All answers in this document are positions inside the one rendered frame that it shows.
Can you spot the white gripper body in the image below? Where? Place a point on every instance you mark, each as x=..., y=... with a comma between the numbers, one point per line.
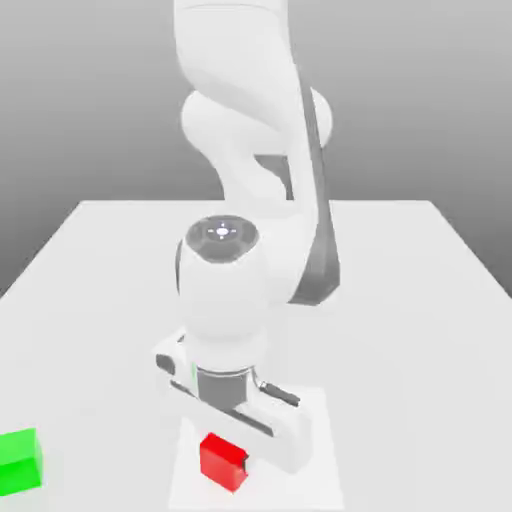
x=288, y=442

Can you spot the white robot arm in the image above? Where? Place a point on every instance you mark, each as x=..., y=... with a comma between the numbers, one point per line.
x=224, y=304

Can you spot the small red cube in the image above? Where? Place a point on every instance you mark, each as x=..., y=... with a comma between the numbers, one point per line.
x=220, y=460

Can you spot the small green cube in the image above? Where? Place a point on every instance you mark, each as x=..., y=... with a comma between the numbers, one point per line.
x=19, y=460

